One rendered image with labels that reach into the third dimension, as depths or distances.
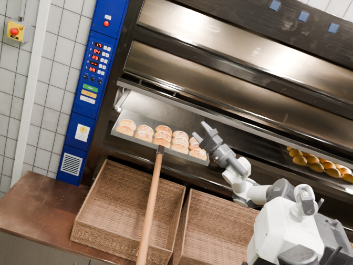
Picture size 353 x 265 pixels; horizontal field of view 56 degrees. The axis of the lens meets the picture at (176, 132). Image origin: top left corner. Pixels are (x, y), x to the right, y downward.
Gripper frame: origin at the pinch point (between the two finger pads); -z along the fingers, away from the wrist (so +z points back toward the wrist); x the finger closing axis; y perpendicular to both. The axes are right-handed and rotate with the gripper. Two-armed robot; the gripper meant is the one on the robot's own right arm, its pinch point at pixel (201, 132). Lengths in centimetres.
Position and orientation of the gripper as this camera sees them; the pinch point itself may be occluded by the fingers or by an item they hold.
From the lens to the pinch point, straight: 151.1
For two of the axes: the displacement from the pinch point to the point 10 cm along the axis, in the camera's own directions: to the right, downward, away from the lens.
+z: 6.6, 7.2, -2.2
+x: 4.4, -6.1, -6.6
